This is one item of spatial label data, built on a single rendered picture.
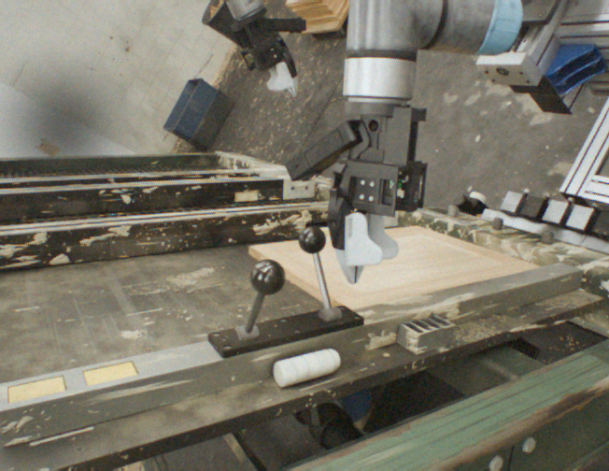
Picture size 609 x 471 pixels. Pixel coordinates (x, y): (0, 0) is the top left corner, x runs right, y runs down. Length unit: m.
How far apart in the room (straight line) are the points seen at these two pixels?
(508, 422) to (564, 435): 0.10
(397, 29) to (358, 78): 0.06
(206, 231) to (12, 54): 5.00
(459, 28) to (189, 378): 0.47
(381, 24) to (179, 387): 0.43
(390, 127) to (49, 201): 1.08
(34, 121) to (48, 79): 1.45
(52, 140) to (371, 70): 4.17
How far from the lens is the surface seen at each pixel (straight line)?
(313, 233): 0.64
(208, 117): 5.20
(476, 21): 0.58
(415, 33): 0.54
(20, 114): 4.56
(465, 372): 0.82
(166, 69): 6.15
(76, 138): 4.59
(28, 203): 1.44
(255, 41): 1.15
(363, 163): 0.52
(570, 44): 1.39
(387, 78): 0.52
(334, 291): 0.82
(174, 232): 1.06
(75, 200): 1.44
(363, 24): 0.53
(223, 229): 1.09
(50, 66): 5.95
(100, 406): 0.55
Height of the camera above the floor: 1.83
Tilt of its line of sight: 35 degrees down
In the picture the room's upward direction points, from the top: 61 degrees counter-clockwise
